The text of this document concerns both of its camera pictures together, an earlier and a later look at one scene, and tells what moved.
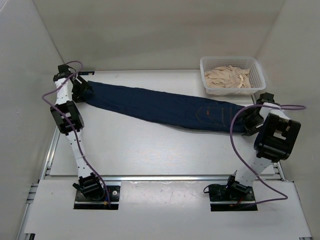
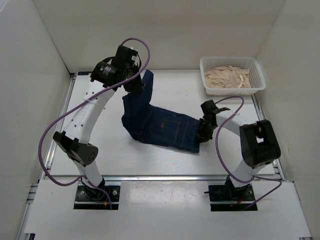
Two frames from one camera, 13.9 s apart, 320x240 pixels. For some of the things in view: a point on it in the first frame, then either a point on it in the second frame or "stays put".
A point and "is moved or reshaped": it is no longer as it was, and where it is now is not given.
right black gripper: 251,128 -> 204,137
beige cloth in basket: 227,77 stays put
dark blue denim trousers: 169,108 is moved or reshaped
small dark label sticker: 86,73 stays put
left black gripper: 84,87 -> 136,87
